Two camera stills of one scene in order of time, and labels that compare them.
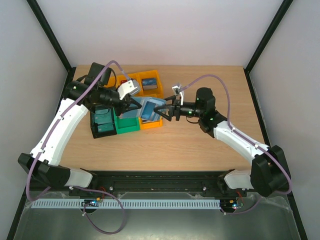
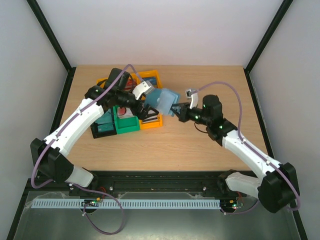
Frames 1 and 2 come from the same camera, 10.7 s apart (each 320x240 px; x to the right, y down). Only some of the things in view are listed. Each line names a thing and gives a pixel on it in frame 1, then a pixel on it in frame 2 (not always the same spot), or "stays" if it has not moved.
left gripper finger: (134, 103) -> (148, 108)
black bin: (94, 126) stays
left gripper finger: (133, 105) -> (149, 112)
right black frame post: (276, 21) stays
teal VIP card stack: (102, 116) stays
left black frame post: (54, 40) stays
